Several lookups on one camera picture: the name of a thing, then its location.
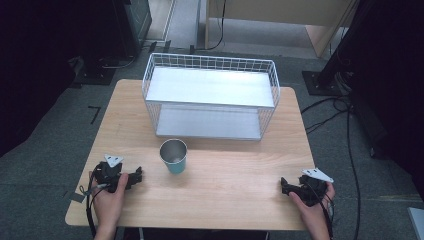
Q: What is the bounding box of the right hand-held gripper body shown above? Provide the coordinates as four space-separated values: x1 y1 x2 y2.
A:
297 167 335 208

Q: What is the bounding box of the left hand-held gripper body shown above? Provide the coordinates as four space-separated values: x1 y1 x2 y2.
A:
94 153 132 194

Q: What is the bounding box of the person's right hand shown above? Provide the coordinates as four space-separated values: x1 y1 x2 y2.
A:
288 181 336 235

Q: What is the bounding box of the person's left hand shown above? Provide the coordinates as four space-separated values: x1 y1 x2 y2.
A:
91 172 130 232

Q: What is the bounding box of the teal metal cup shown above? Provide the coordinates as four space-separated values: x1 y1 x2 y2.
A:
158 138 189 175

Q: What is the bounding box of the white flat object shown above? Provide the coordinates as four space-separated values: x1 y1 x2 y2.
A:
407 206 424 240

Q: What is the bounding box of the black equipment cabinet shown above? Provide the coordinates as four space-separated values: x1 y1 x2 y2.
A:
111 0 153 58

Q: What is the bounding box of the black metal stand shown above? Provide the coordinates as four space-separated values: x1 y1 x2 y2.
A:
318 0 378 84

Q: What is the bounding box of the light wooden furniture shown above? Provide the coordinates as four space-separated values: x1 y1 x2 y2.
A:
204 0 361 58

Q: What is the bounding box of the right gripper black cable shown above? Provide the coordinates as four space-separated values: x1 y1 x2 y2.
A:
304 181 336 240

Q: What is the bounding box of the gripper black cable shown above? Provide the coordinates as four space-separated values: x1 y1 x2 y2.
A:
304 181 336 240
79 165 111 238

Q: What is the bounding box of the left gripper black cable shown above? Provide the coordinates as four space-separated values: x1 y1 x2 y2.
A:
79 165 111 238

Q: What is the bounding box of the long black floor cable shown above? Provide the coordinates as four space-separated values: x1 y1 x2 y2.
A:
345 106 363 240

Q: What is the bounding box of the black floor base plate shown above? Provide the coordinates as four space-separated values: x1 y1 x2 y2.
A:
70 55 117 87

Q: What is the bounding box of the black stand base plate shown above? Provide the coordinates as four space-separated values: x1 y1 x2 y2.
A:
301 69 346 98

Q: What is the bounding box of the white wire shelf rack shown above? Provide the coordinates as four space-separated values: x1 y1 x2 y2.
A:
141 52 281 142

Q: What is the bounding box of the black hanging cable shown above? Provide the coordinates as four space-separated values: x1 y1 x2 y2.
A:
189 0 228 54

